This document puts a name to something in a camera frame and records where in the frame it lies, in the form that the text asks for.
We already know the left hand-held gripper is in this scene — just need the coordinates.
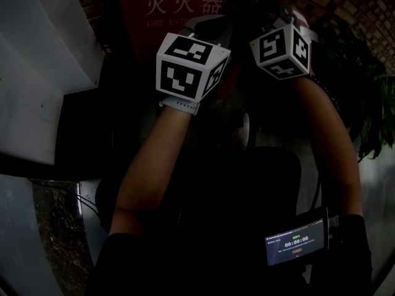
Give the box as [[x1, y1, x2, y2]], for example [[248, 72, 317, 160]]
[[156, 13, 235, 103]]

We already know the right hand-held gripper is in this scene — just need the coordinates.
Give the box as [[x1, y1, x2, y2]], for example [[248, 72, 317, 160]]
[[249, 13, 311, 80]]

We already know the red fire extinguisher cabinet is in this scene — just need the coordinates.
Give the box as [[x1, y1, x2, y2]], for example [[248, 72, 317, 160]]
[[118, 0, 297, 95]]

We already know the person's right forearm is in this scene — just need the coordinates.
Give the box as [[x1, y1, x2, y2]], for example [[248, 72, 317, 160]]
[[293, 74, 364, 218]]

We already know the person's left forearm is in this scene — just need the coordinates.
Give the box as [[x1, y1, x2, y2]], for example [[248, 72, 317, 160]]
[[109, 105, 198, 237]]

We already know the person's right hand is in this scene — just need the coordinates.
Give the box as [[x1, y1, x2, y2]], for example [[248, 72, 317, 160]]
[[291, 6, 310, 28]]

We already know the person's white shoe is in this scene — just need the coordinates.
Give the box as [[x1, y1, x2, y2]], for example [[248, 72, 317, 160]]
[[234, 112, 251, 149]]

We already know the green potted plant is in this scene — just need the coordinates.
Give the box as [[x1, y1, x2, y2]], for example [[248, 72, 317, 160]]
[[314, 20, 395, 163]]

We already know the black smartphone with lit screen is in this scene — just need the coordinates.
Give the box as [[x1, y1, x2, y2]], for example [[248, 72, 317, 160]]
[[264, 208, 330, 267]]

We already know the person's black clothing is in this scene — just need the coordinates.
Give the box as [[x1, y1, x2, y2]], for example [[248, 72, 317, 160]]
[[88, 146, 374, 296]]

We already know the white hand strap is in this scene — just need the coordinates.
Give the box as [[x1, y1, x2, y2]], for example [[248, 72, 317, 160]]
[[296, 22, 319, 43]]

